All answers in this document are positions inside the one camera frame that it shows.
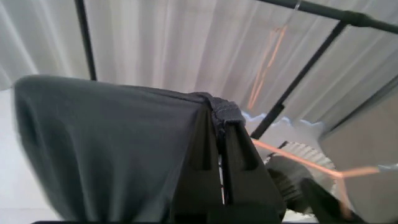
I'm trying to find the dark grey sleeveless top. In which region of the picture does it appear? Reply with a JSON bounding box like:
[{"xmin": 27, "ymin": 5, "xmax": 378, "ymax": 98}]
[{"xmin": 13, "ymin": 74, "xmax": 247, "ymax": 223}]

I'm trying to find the black clothes rack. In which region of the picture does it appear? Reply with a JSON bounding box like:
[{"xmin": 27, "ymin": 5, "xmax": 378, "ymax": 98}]
[{"xmin": 73, "ymin": 0, "xmax": 398, "ymax": 141}]

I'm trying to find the white laundry basket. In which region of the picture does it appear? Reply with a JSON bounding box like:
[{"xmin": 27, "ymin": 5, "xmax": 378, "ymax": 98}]
[{"xmin": 263, "ymin": 141, "xmax": 337, "ymax": 216}]

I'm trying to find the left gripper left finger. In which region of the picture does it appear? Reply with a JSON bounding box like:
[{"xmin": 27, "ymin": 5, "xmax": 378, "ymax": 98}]
[{"xmin": 170, "ymin": 104, "xmax": 225, "ymax": 223}]

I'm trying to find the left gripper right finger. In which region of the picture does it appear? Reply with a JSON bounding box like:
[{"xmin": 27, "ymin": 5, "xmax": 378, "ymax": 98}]
[{"xmin": 221, "ymin": 120, "xmax": 287, "ymax": 223}]

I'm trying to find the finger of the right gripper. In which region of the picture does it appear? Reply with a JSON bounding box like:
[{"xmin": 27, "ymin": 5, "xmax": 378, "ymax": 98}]
[{"xmin": 299, "ymin": 178, "xmax": 365, "ymax": 223}]

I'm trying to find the pink clothes hanger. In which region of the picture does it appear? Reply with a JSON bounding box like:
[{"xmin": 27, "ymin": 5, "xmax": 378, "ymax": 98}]
[
  {"xmin": 251, "ymin": 138, "xmax": 398, "ymax": 219},
  {"xmin": 246, "ymin": 24, "xmax": 289, "ymax": 111}
]

